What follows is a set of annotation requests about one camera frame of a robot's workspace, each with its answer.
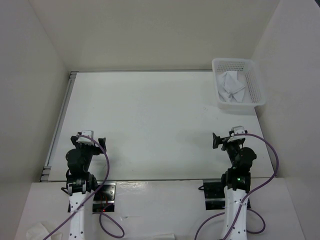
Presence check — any white skirt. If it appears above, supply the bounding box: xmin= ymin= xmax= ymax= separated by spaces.
xmin=216 ymin=70 xmax=246 ymax=103

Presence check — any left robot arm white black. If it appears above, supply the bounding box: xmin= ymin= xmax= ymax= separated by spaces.
xmin=65 ymin=130 xmax=103 ymax=240

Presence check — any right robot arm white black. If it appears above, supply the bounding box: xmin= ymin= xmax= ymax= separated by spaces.
xmin=212 ymin=133 xmax=257 ymax=240

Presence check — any white perforated plastic basket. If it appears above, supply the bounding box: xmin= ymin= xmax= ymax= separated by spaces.
xmin=211 ymin=58 xmax=266 ymax=111

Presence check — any crumpled white tissue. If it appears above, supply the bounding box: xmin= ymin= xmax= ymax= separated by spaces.
xmin=26 ymin=221 xmax=56 ymax=240

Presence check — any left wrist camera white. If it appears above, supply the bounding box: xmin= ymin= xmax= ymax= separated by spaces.
xmin=76 ymin=130 xmax=95 ymax=146

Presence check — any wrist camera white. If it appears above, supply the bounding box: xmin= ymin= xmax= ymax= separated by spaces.
xmin=76 ymin=130 xmax=95 ymax=146
xmin=229 ymin=126 xmax=248 ymax=137

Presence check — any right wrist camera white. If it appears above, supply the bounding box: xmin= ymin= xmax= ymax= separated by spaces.
xmin=229 ymin=126 xmax=248 ymax=137

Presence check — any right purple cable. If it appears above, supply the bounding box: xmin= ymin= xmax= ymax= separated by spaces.
xmin=194 ymin=133 xmax=280 ymax=240

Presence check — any purple cable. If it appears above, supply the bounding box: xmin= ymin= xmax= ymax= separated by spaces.
xmin=194 ymin=133 xmax=280 ymax=240
xmin=42 ymin=134 xmax=125 ymax=240

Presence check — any aluminium table edge rail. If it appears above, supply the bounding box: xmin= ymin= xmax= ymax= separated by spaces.
xmin=39 ymin=71 xmax=78 ymax=182

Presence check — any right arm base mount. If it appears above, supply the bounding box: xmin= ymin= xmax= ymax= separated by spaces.
xmin=198 ymin=179 xmax=226 ymax=211

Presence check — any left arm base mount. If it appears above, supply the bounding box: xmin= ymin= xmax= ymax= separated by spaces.
xmin=67 ymin=181 xmax=117 ymax=213

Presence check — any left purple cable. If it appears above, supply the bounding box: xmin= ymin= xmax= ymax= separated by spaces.
xmin=42 ymin=134 xmax=125 ymax=240

